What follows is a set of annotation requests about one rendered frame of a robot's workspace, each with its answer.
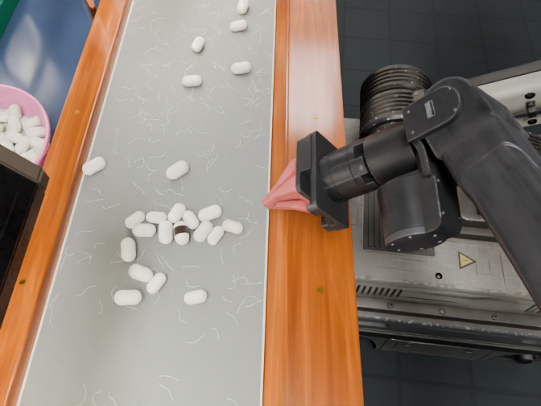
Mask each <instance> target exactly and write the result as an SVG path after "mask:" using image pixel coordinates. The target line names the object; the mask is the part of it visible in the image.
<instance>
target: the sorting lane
mask: <svg viewBox="0 0 541 406"><path fill-rule="evenodd" d="M248 1H249V7H248V10H247V12H246V13H245V14H239V13H238V12H237V5H238V2H239V0H133V2H132V4H131V8H130V13H129V15H128V19H127V21H126V26H125V30H124V32H123V36H122V41H121V43H120V47H119V49H118V54H117V57H116V60H115V63H114V68H113V71H112V74H111V78H110V80H109V85H108V89H107V91H106V95H105V100H104V102H103V106H102V108H101V113H100V117H99V119H98V123H97V127H96V130H95V133H94V136H93V141H92V144H91V148H90V150H89V155H88V159H87V161H86V163H87V162H89V161H90V160H92V159H94V158H96V157H101V158H103V159H104V160H105V162H106V165H105V167H104V168H103V169H102V170H100V171H99V172H96V173H94V174H93V175H91V176H89V175H86V174H84V173H83V176H82V178H81V183H80V187H79V189H78V193H77V195H76V200H75V203H74V206H73V209H72V214H71V217H70V220H69V224H68V228H67V231H66V235H65V237H64V242H63V246H62V248H61V252H60V257H59V259H58V263H57V265H56V270H55V274H54V276H53V279H52V284H51V287H50V290H49V293H48V296H47V301H46V304H45V307H44V311H43V316H42V318H41V322H40V324H39V329H38V333H37V335H36V339H35V344H34V346H33V350H32V352H31V357H30V360H29V363H28V366H27V371H26V374H25V377H24V380H23V385H22V388H21V392H20V394H19V399H18V403H17V405H16V406H262V394H263V370H264V346H265V322H266V276H267V252H268V229H269V209H268V208H266V207H265V206H263V205H262V200H263V199H264V198H265V196H266V195H267V194H268V193H269V192H270V182H271V136H272V112H273V88H274V65H275V19H276V0H248ZM241 19H243V20H245V21H246V22H247V28H246V29H245V30H243V31H237V32H234V31H231V29H230V24H231V23H232V22H234V21H238V20H241ZM198 36H200V37H202V38H203V39H204V46H203V47H202V49H201V51H200V52H194V51H193V50H192V43H193V41H194V40H195V38H196V37H198ZM243 61H247V62H249V63H250V64H251V70H250V72H248V73H243V74H238V75H236V74H234V73H232V71H231V67H232V65H233V64H235V63H238V62H243ZM190 75H199V76H200V77H201V79H202V82H201V84H200V85H199V86H192V87H185V86H184V85H183V84H182V79H183V77H184V76H190ZM181 160H183V161H186V162H187V163H188V165H189V169H188V172H187V173H185V174H184V175H182V176H181V177H179V178H178V179H176V180H171V179H169V178H168V177H167V174H166V172H167V169H168V168H169V167H171V166H172V165H173V164H175V163H177V162H179V161H181ZM178 203H181V204H183V205H184V206H185V208H186V211H188V210H190V211H192V212H193V213H194V214H195V216H196V218H197V219H198V221H199V225H200V224H201V223H202V221H201V220H200V219H199V218H198V213H199V212H200V211H201V210H202V209H205V208H208V207H210V206H212V205H219V206H220V207H221V209H222V214H221V216H220V217H218V218H215V219H213V220H211V221H210V222H211V223H212V224H213V228H214V227H216V226H221V227H222V224H223V222H224V221H225V220H227V219H230V220H233V221H235V222H240V223H241V224H242V225H243V231H242V232H241V233H240V234H234V233H231V232H228V231H225V232H224V235H223V236H222V237H221V239H220V241H219V243H218V244H216V245H211V244H209V243H208V237H207V238H206V239H205V240H204V241H203V242H197V241H196V240H195V239H194V238H193V234H194V232H195V230H196V229H197V228H198V227H199V226H198V227H197V228H196V229H194V230H192V229H190V228H188V231H189V241H188V242H187V243H186V244H184V245H180V244H178V243H177V242H176V240H175V237H174V233H173V239H172V241H171V242H170V243H168V244H163V243H161V242H160V241H159V224H158V223H149V222H148V221H147V219H146V215H147V214H148V213H149V212H150V211H155V212H164V213H165V214H166V215H167V216H168V214H169V213H170V212H171V210H172V208H173V207H174V205H176V204H178ZM137 211H142V212H144V214H145V220H144V221H143V222H141V223H143V224H152V225H154V226H155V228H156V233H155V235H153V236H152V237H137V236H135V235H134V234H133V232H132V229H130V228H128V227H126V225H125V220H126V219H127V218H128V217H129V216H130V215H132V214H133V213H135V212H137ZM222 228H223V227H222ZM124 238H132V239H133V240H134V241H135V250H136V257H135V259H134V260H133V261H131V262H126V261H124V260H123V259H122V257H121V242H122V240H123V239H124ZM133 264H139V265H142V266H144V267H147V268H150V269H151V270H152V272H153V277H154V275H155V274H157V273H160V272H161V273H163V274H164V275H165V276H166V278H167V279H166V282H165V284H164V285H163V286H162V287H161V289H160V290H159V291H158V292H157V293H155V294H152V293H149V292H148V291H147V284H148V283H149V282H150V281H149V282H142V281H140V280H137V279H134V278H132V277H130V275H129V272H128V271H129V268H130V266H132V265H133ZM200 289H202V290H205V291H206V293H207V299H206V301H204V302H202V303H199V304H186V303H185V301H184V295H185V294H186V293H187V292H191V291H195V290H200ZM120 290H138V291H140V292H141V294H142V299H141V301H140V302H139V303H138V304H135V305H132V304H126V305H119V304H117V303H116V302H115V300H114V295H115V294H116V292H118V291H120Z"/></svg>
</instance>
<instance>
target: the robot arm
mask: <svg viewBox="0 0 541 406"><path fill-rule="evenodd" d="M401 111H402V116H403V121H401V122H398V123H396V124H394V125H392V126H389V127H387V128H385V129H383V130H380V131H378V132H376V133H373V134H371V135H368V136H366V137H365V138H362V139H359V140H357V141H355V142H353V143H350V144H348V145H346V146H343V147H341V148H338V149H337V148H336V147H335V146H334V145H333V144H331V143H330V142H329V141H328V140H327V139H326V138H325V137H324V136H323V135H322V134H321V133H320V132H319V131H317V130H316V131H314V132H312V133H311V134H309V135H307V136H306V137H305V138H302V139H300V140H298V141H297V149H296V158H295V159H292V160H291V162H290V163H289V164H288V166H287V168H286V169H285V171H284V172H283V174H282V175H281V176H280V178H279V180H278V181H277V183H276V184H275V186H274V187H273V189H272V190H271V191H270V192H269V193H268V194H267V195H266V196H265V198H264V199H263V200H262V205H263V206H265V207H266V208H268V209H293V210H298V211H302V212H306V213H312V214H313V215H315V216H316V217H317V216H320V215H321V226H322V228H324V229H325V230H327V231H328V232H332V231H334V230H336V231H340V230H344V229H348V228H349V204H348V200H350V199H353V198H355V197H359V196H361V195H364V194H367V193H370V192H373V191H375V190H377V198H378V207H379V212H380V217H381V221H382V230H383V235H384V240H385V245H386V249H387V250H388V251H395V252H411V251H421V250H426V249H429V248H433V247H436V246H439V245H440V244H442V243H444V242H446V241H447V239H449V238H453V237H456V236H457V235H458V234H459V233H460V232H461V230H462V220H461V215H460V206H459V200H458V195H457V190H456V187H457V186H459V187H460V189H461V190H462V192H463V193H464V194H465V195H466V196H467V197H468V198H469V199H470V200H471V201H472V202H473V204H474V205H475V206H476V208H477V210H478V211H479V213H480V214H481V216H482V217H483V218H484V220H485V222H486V224H487V225H488V227H489V228H490V230H491V231H492V233H493V235H494V237H495V238H496V239H497V241H498V243H499V245H500V246H501V248H502V249H503V251H504V253H505V254H506V256H507V258H508V260H509V261H510V263H511V264H512V266H513V268H514V269H515V271H516V272H517V274H518V276H519V278H520V279H521V281H522V282H523V284H524V286H525V287H526V289H527V291H528V292H529V294H530V295H531V297H532V299H533V301H534V302H535V304H536V305H537V307H538V309H539V311H540V312H541V156H540V154H539V153H538V152H537V151H536V150H535V148H534V147H533V145H532V144H531V143H530V141H529V140H528V139H527V138H529V137H530V136H529V135H528V133H526V132H525V130H524V129H523V128H522V126H521V125H520V123H519V122H518V121H517V119H516V118H515V117H514V115H513V114H512V113H511V112H510V111H509V109H508V108H507V107H506V106H504V105H503V104H502V103H501V102H499V101H497V100H496V99H495V98H493V97H491V96H490V95H489V94H487V93H486V92H485V91H483V90H482V89H480V88H478V87H477V86H475V85H474V84H473V83H472V82H470V81H468V80H467V79H465V78H463V77H446V78H444V79H442V80H440V81H438V82H436V83H435V84H434V85H433V86H432V87H431V88H430V89H429V90H428V91H427V92H426V93H425V94H424V95H423V97H421V98H420V99H419V100H417V101H415V102H413V103H411V104H410V105H409V106H406V107H405V108H403V109H401Z"/></svg>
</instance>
